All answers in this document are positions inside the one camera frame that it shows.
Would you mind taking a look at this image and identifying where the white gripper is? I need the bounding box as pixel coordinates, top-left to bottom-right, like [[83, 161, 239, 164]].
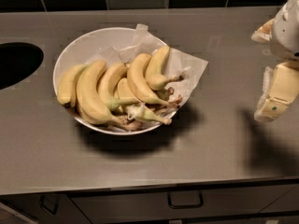
[[251, 0, 299, 122]]

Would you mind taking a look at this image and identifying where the long right yellow banana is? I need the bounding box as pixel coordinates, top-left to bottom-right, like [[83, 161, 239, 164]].
[[127, 53, 179, 108]]

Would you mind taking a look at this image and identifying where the small lower yellow banana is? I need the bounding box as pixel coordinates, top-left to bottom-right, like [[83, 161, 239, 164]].
[[116, 77, 172, 125]]

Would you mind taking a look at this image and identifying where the large yellow banana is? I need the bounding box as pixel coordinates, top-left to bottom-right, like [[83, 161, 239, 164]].
[[76, 60, 142, 132]]

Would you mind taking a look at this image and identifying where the white ceramic bowl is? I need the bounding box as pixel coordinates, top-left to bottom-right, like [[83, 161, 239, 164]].
[[52, 26, 188, 136]]

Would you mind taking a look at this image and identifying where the white paper sheet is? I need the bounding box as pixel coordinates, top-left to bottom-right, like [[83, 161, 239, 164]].
[[86, 24, 208, 105]]

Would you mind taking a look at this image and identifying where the grey cabinet drawer front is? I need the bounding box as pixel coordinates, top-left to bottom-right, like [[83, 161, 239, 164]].
[[71, 185, 299, 224]]

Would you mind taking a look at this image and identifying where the dark round sink hole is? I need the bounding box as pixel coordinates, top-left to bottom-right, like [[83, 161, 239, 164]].
[[0, 42, 44, 89]]

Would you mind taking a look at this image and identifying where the black drawer handle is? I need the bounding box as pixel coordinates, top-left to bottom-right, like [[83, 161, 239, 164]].
[[167, 190, 204, 209]]

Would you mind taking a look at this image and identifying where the black left cabinet handle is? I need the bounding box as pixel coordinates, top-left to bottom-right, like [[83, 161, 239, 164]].
[[39, 194, 60, 216]]

